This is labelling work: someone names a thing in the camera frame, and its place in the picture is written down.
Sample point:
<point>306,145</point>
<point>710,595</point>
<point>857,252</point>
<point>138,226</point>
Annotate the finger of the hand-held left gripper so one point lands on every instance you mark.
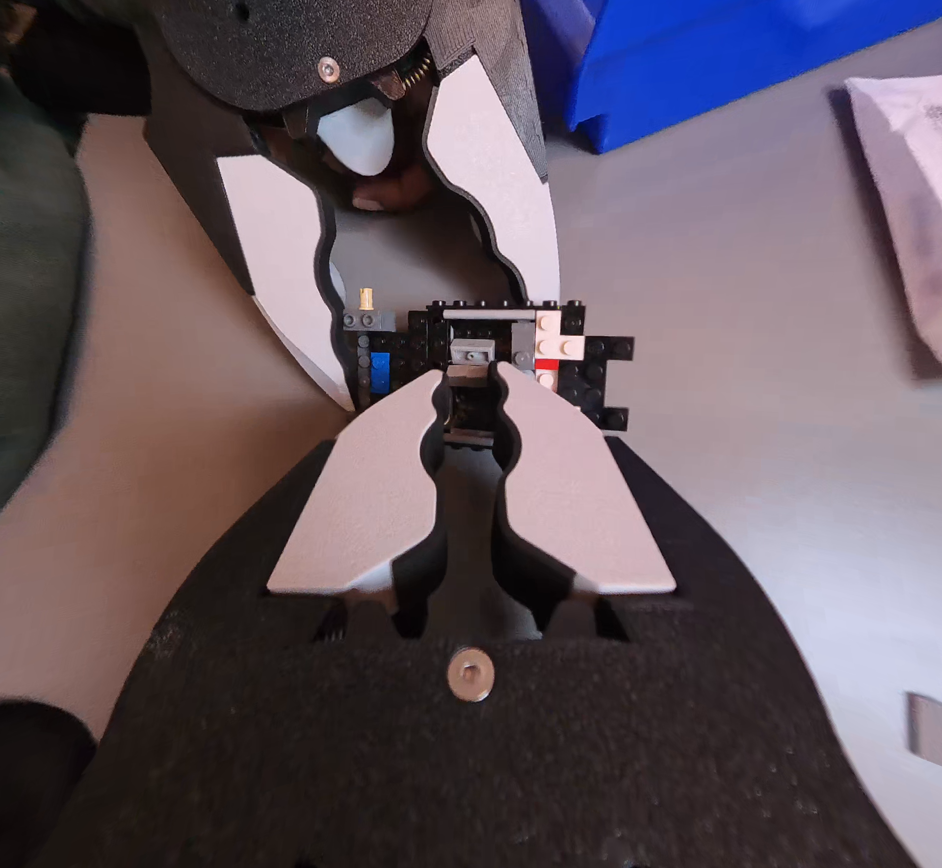
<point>501,176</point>
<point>287,257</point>

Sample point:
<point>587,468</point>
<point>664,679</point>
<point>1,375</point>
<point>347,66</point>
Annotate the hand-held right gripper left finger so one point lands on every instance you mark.
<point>353,515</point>

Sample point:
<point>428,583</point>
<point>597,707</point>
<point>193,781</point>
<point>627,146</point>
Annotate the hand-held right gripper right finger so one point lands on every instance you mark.
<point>589,515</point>

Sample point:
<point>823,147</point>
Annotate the black lego car chassis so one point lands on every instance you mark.
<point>582,353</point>

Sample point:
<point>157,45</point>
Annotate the blue plastic bin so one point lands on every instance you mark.
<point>736,29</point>

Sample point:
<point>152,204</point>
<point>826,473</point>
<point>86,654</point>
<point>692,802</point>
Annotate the person's left hand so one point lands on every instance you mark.
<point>395,191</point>

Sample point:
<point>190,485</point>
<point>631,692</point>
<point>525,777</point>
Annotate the person's torso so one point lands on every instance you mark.
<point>37,294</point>

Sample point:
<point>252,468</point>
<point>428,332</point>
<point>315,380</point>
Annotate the white printed paper bag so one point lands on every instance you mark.
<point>905,191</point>

